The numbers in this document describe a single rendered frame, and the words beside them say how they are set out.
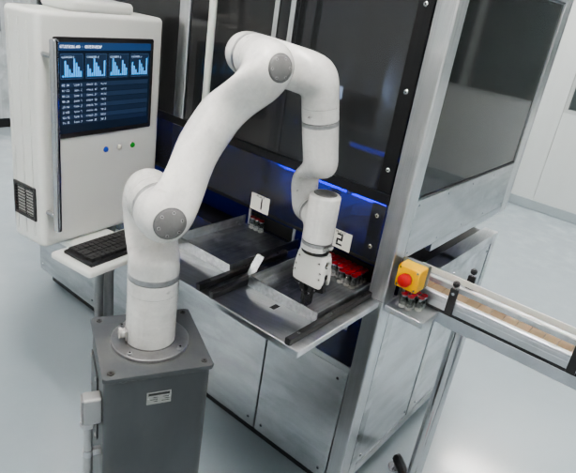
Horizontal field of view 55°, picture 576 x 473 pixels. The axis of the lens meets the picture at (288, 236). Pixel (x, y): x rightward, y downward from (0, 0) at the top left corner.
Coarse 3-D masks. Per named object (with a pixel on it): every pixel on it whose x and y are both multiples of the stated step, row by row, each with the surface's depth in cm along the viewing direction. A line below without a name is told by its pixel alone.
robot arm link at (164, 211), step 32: (256, 64) 109; (288, 64) 111; (224, 96) 114; (256, 96) 114; (192, 128) 117; (224, 128) 117; (192, 160) 116; (160, 192) 113; (192, 192) 117; (160, 224) 113
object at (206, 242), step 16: (208, 224) 194; (224, 224) 200; (240, 224) 207; (192, 240) 188; (208, 240) 190; (224, 240) 192; (240, 240) 194; (256, 240) 196; (272, 240) 198; (208, 256) 174; (224, 256) 181; (240, 256) 182
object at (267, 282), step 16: (256, 272) 167; (272, 272) 173; (288, 272) 177; (256, 288) 164; (272, 288) 160; (288, 288) 168; (336, 288) 172; (368, 288) 171; (288, 304) 157; (320, 304) 162; (336, 304) 158
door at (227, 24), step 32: (224, 0) 181; (256, 0) 173; (288, 0) 166; (192, 32) 194; (224, 32) 185; (256, 32) 176; (192, 64) 198; (224, 64) 188; (192, 96) 201; (256, 128) 185
